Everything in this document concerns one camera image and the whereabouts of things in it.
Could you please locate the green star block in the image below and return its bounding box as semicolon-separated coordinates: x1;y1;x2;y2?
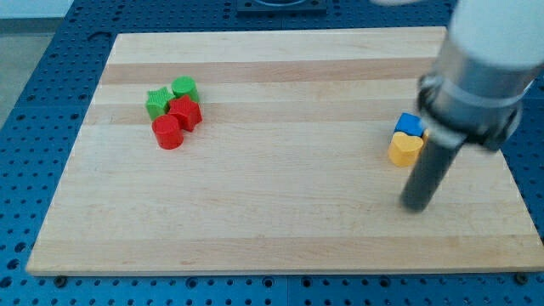
145;87;175;121

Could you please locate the red cylinder block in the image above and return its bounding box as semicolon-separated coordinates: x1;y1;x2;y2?
151;115;184;150

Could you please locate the yellow heart block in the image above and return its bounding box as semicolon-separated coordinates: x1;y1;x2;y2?
388;132;424;167

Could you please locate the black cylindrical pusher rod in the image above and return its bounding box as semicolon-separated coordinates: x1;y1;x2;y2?
399;135;462;213

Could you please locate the blue cube block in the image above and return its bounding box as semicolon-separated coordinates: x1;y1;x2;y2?
394;112;424;137

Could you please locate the wooden board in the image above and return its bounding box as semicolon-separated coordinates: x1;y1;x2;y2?
26;27;543;276

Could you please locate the red star block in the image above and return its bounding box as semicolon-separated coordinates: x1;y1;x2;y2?
168;95;202;132

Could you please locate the green cylinder block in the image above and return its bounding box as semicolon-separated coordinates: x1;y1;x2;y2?
171;76;200;103

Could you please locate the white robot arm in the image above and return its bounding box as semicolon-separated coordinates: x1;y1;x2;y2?
400;1;543;212

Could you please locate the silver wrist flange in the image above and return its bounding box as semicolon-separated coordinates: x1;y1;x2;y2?
416;38;543;151

